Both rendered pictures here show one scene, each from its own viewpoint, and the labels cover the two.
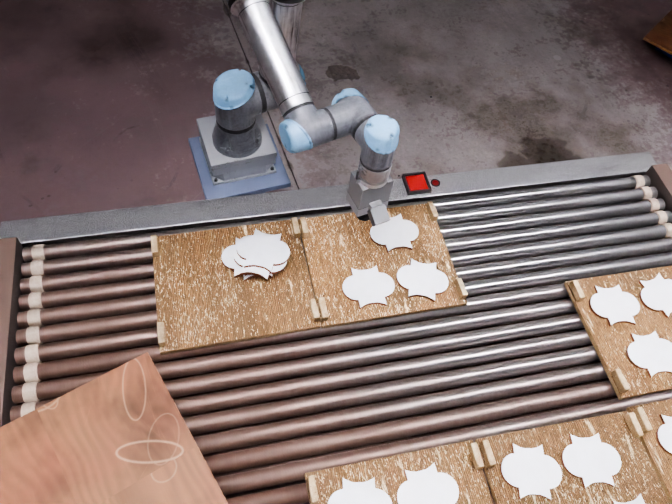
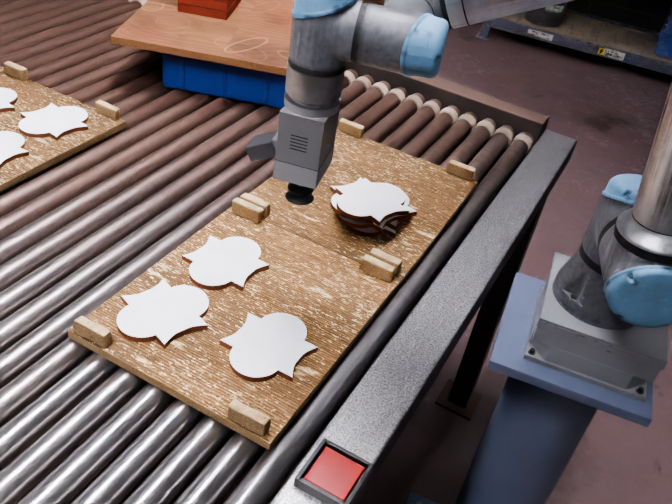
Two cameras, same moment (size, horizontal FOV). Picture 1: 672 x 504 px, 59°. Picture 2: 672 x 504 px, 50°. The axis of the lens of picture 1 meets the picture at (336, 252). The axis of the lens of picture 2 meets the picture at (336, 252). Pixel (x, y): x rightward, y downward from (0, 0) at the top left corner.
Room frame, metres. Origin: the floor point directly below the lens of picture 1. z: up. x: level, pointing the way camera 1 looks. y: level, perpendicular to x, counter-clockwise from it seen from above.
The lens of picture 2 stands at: (1.59, -0.65, 1.71)
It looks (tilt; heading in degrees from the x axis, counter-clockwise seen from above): 37 degrees down; 133
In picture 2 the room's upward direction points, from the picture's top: 10 degrees clockwise
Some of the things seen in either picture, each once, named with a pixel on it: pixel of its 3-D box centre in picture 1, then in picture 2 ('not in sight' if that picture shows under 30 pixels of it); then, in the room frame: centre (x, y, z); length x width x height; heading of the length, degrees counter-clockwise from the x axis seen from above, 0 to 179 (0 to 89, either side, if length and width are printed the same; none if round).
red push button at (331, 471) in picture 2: (416, 183); (334, 475); (1.23, -0.21, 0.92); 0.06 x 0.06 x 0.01; 20
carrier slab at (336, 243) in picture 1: (379, 261); (247, 307); (0.92, -0.13, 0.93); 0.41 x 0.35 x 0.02; 111
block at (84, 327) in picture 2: (461, 288); (92, 331); (0.86, -0.36, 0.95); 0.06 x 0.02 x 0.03; 21
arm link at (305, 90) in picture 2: (373, 167); (315, 80); (0.93, -0.05, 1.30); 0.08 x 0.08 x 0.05
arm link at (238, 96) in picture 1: (236, 98); (634, 221); (1.25, 0.36, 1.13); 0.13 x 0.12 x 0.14; 128
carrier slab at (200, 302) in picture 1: (233, 281); (363, 195); (0.77, 0.26, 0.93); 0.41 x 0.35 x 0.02; 111
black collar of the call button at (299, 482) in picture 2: (416, 183); (334, 474); (1.23, -0.21, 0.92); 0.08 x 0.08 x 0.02; 20
